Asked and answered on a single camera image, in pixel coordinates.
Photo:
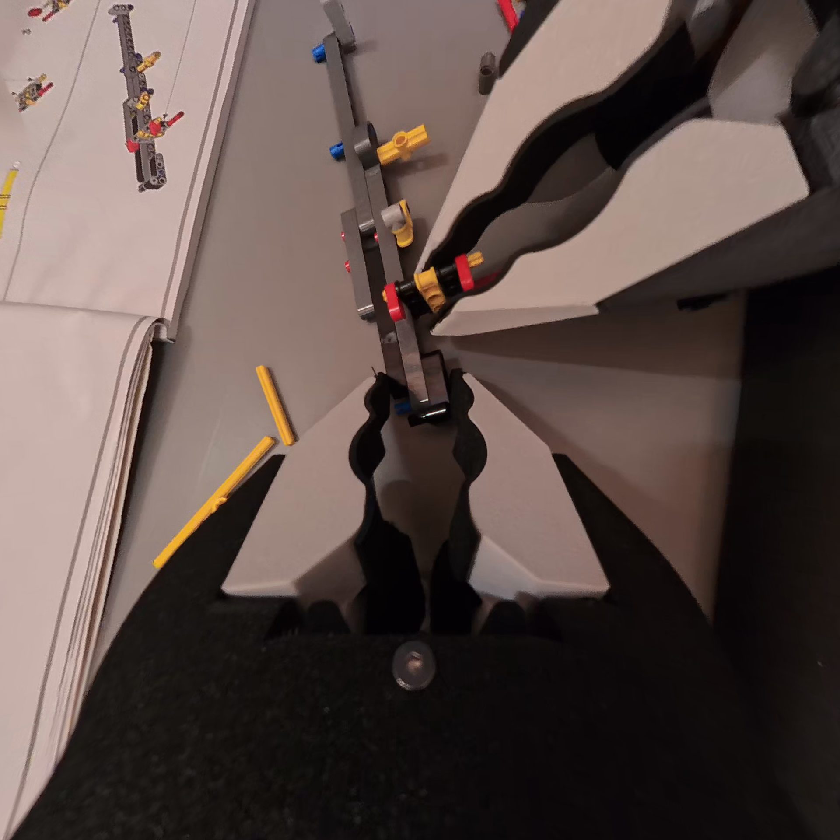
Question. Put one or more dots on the yellow lego axle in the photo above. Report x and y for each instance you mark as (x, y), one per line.
(210, 508)
(275, 407)

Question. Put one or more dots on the lego instruction booklet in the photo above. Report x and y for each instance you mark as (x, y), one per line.
(79, 394)

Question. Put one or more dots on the long grey lego beam assembly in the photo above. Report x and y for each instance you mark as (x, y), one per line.
(367, 197)

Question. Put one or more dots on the pile of colourful lego pieces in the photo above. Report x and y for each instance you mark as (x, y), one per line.
(508, 13)

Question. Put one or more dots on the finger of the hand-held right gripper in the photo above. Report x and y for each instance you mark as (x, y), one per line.
(689, 197)
(525, 98)

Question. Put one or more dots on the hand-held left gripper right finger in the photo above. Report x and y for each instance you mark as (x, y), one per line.
(531, 525)

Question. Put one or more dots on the dark grey lego connector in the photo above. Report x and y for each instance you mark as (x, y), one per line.
(487, 72)

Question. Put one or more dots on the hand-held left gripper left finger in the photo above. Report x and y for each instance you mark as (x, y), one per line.
(308, 525)

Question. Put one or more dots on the red yellow black lego assembly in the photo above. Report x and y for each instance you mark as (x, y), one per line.
(430, 282)

